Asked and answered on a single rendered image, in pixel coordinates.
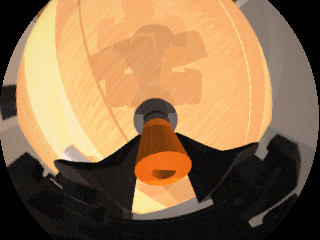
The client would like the orange knob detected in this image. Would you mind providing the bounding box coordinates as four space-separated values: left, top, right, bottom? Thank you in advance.
135 119 192 185

